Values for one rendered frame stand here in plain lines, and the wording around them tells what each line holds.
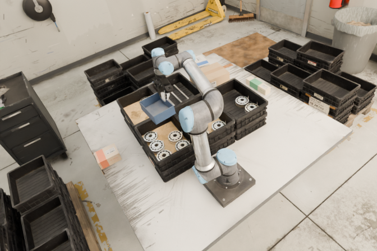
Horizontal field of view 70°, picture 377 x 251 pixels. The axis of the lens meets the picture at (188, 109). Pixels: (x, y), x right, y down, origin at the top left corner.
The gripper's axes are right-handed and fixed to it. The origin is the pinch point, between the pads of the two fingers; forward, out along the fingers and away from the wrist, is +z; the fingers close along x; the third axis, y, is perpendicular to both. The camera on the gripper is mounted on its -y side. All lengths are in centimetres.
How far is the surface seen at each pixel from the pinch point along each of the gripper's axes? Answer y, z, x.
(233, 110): -11, 25, -49
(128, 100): 51, 25, 11
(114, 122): 55, 45, 27
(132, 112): 40, 31, 13
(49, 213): 30, 84, 99
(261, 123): -28, 33, -62
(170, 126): 6.2, 29.3, -3.2
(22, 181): 66, 74, 111
